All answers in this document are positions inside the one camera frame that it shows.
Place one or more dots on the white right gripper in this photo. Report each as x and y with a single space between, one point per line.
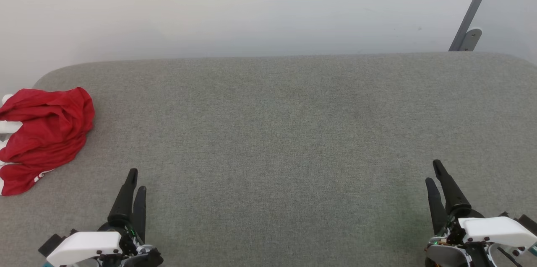
491 229

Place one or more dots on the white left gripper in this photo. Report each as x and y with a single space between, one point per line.
88 246

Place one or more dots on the red and white t-shirt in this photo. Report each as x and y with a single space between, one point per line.
46 133

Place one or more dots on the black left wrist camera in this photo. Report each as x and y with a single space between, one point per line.
51 244

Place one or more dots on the grey metal wall bracket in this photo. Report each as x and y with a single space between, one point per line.
472 37

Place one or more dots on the grey metal wall rail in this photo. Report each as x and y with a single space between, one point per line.
474 7

